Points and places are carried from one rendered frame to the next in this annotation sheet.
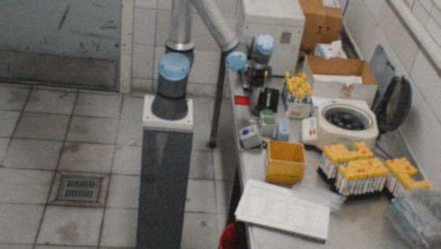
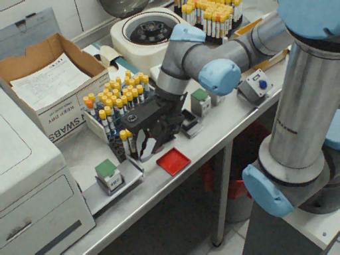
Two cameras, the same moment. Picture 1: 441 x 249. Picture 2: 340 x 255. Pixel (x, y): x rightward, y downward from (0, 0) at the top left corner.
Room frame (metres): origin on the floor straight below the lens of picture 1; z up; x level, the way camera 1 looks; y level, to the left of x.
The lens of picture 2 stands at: (2.69, 0.49, 1.68)
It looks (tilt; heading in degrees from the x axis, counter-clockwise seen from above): 48 degrees down; 240
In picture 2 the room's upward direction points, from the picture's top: 6 degrees counter-clockwise
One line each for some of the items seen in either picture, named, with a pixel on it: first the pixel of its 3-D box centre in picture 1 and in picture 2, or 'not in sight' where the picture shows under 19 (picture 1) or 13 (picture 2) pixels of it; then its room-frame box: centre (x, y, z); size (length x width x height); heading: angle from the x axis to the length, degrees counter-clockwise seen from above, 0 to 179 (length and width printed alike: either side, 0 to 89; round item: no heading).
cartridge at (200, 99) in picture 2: (265, 118); (200, 102); (2.22, -0.12, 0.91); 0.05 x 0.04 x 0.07; 99
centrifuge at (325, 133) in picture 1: (339, 128); (155, 44); (2.18, -0.42, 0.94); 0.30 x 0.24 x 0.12; 90
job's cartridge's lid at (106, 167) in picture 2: not in sight; (106, 169); (2.57, -0.03, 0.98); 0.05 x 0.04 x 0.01; 99
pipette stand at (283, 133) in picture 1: (282, 136); not in sight; (2.07, -0.19, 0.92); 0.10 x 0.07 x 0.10; 3
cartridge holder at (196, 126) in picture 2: (261, 112); (185, 121); (2.29, -0.10, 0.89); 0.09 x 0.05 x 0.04; 99
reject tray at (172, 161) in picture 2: (242, 100); (173, 161); (2.39, -0.01, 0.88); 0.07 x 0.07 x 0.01; 9
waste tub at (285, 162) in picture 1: (284, 162); (261, 44); (1.90, -0.20, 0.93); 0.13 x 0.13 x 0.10; 5
